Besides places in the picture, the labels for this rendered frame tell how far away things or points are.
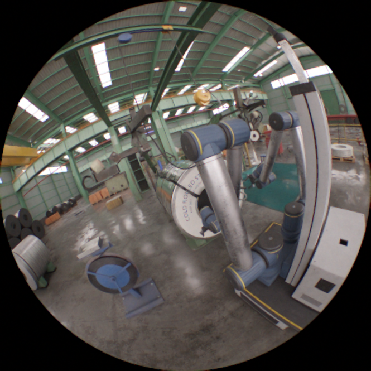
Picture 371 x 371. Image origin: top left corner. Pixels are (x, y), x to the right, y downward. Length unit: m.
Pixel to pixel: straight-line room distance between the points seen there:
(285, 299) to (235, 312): 0.58
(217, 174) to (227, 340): 1.53
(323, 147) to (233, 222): 0.54
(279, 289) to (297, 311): 0.28
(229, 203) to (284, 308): 1.05
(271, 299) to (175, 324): 1.05
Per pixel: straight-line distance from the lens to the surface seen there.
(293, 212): 1.26
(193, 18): 3.11
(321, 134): 0.63
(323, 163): 0.66
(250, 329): 1.61
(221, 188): 0.59
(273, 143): 1.21
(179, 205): 1.62
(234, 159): 0.77
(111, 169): 1.17
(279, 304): 1.32
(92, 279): 1.75
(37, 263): 4.75
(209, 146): 0.57
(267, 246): 0.97
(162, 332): 1.83
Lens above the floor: 1.60
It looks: 16 degrees down
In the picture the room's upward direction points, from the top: 20 degrees counter-clockwise
